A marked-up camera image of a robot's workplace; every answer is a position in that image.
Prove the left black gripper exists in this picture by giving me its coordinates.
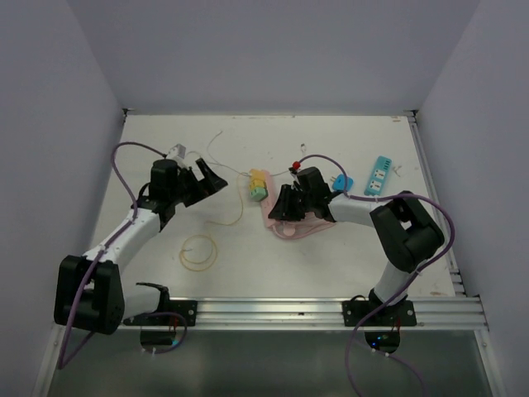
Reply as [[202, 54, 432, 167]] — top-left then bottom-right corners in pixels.
[[169, 158, 226, 207]]

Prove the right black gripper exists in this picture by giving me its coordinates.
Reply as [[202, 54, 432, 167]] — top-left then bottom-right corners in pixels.
[[271, 185, 315, 222]]

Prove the pink power strip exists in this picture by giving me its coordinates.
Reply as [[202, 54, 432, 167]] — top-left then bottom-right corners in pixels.
[[260, 170, 278, 229]]

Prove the yellow green charger plug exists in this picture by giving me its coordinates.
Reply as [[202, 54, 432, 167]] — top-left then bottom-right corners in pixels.
[[249, 179, 266, 190]]

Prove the thin white usb cable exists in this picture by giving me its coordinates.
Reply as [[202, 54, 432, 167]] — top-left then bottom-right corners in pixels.
[[183, 131, 309, 177]]

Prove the blue plug adapter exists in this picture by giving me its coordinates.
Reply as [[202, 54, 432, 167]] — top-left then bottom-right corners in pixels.
[[330, 174, 354, 193]]

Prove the teal power strip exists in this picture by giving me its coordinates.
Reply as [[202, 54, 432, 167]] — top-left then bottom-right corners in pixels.
[[364, 155, 392, 196]]

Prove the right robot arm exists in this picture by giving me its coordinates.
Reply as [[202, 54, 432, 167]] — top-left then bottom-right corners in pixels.
[[268, 165, 445, 325]]

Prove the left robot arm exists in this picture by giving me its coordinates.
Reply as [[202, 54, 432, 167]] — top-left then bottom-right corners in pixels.
[[54, 159, 228, 335]]

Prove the pink power cord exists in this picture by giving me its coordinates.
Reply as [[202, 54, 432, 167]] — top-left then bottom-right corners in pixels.
[[272, 214, 338, 241]]

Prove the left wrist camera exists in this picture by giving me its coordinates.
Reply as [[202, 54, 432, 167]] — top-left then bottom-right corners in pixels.
[[166, 144, 187, 161]]

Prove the yellow usb cable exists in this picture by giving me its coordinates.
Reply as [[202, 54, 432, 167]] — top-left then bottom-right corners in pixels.
[[178, 172, 251, 272]]

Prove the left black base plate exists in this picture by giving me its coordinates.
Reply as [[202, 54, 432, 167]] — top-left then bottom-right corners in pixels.
[[123, 299, 198, 327]]

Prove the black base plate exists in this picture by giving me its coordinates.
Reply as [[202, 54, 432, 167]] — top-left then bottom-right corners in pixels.
[[341, 295, 417, 328], [123, 299, 198, 327]]

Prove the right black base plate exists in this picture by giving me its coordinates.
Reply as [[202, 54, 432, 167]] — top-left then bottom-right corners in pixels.
[[341, 295, 417, 328]]

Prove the aluminium rail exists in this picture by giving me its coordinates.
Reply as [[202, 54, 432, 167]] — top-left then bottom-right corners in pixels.
[[51, 294, 488, 330]]

